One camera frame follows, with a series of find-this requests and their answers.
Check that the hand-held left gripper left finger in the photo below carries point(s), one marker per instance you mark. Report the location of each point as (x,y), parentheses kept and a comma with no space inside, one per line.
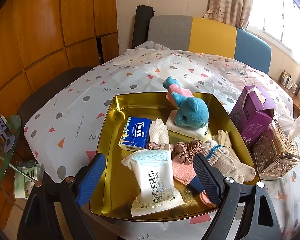
(91,180)

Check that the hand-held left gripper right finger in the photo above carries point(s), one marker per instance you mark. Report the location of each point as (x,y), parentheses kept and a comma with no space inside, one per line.
(207,177)

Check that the gold metal tin box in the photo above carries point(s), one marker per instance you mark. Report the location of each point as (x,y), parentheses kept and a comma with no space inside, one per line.
(112,175)

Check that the beige knit glove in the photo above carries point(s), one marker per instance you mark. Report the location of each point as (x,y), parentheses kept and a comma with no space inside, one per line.
(227,162)

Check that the pink fuzzy sock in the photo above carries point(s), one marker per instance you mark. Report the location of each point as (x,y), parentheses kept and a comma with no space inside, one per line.
(182,171)

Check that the pink satin scrunchie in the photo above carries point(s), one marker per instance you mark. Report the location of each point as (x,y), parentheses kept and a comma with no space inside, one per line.
(190,151)
(157,146)

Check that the cream socks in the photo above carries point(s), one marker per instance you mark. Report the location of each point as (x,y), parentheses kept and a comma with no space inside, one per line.
(223,140)

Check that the white foam block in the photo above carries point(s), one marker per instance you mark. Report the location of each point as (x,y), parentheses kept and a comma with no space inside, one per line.
(185,130)

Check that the white wet wipes pack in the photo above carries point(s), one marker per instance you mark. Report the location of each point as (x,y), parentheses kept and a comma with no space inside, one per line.
(152,180)

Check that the blue pocket tissue pack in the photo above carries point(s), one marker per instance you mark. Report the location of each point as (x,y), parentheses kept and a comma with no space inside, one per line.
(136,132)

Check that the white waffle cloth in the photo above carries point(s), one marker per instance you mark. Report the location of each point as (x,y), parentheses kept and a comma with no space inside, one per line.
(158,132)

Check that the blue plush toy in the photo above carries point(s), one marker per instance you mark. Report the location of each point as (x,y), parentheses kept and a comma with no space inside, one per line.
(192,110)

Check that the stack of green white papers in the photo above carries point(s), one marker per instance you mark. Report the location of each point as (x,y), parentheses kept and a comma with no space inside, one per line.
(25,180)

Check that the ornate gold tissue box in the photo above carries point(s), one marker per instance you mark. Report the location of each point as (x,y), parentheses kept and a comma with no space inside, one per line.
(275,157)

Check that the purple carton box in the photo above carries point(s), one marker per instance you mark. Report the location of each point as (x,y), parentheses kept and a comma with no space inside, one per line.
(252,120)

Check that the green glass side table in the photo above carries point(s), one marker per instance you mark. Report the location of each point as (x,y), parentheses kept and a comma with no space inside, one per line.
(0,170)

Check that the white tissue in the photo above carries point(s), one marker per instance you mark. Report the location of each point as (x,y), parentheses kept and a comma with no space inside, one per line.
(292,127)

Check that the dark grey chair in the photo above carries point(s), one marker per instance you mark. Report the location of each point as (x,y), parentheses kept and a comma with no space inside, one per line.
(50,87)

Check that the purple plastic ornament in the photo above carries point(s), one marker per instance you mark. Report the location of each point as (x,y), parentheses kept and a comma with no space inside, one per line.
(1,132)

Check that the small boxes on desk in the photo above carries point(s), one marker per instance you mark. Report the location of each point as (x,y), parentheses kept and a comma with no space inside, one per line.
(288,81)

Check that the grey yellow blue headboard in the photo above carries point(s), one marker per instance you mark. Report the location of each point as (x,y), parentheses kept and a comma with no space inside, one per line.
(210,37)

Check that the wooden wardrobe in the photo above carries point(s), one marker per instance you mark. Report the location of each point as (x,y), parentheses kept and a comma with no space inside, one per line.
(52,25)

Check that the black rolled mat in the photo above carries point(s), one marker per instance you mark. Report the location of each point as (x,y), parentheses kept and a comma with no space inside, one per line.
(142,25)

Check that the beige starfish print curtain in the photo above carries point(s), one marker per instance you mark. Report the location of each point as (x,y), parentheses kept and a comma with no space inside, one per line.
(227,2)

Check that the window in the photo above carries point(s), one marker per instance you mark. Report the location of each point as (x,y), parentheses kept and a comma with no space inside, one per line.
(280,12)

